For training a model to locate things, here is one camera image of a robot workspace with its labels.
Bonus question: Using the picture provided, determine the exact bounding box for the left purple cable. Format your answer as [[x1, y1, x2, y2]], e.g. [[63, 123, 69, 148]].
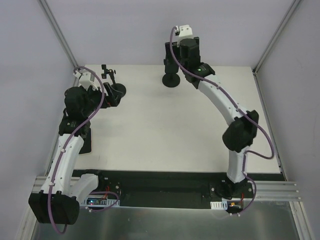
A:
[[47, 65, 120, 235]]

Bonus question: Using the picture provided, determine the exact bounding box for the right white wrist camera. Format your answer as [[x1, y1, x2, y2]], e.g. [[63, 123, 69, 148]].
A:
[[174, 24, 193, 40]]

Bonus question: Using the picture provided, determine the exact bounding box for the black phone stand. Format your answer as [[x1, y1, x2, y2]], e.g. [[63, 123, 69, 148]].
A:
[[162, 58, 180, 88], [101, 64, 127, 97]]

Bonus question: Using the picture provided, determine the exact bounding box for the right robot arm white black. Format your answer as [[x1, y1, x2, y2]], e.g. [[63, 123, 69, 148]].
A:
[[172, 37, 259, 200]]

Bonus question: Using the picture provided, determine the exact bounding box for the black smartphone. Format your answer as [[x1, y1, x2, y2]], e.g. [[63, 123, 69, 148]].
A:
[[163, 42, 180, 74]]

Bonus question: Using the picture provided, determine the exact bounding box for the black phone cream case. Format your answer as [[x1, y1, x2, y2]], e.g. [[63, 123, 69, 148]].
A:
[[79, 128, 92, 155]]

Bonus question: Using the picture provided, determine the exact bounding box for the aluminium frame post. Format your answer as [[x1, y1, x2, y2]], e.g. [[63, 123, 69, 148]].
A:
[[38, 0, 82, 73], [252, 0, 303, 76]]

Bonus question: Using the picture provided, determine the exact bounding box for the aluminium rail right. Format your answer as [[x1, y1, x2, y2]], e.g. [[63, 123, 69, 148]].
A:
[[255, 181, 302, 202]]

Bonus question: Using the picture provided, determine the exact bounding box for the right white cable duct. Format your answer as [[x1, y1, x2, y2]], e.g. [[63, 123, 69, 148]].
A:
[[210, 200, 228, 211]]

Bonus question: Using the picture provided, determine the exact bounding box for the left aluminium frame post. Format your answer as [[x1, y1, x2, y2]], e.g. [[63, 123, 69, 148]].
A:
[[38, 0, 82, 73]]

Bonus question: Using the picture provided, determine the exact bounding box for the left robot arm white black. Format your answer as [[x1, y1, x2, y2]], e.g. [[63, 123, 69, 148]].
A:
[[28, 82, 127, 225]]

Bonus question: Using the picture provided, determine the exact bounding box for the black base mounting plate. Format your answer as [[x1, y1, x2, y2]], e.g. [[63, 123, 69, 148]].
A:
[[72, 169, 254, 209]]

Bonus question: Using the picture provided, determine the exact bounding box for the right aluminium frame post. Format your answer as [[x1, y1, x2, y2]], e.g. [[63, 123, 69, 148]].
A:
[[252, 0, 303, 76]]

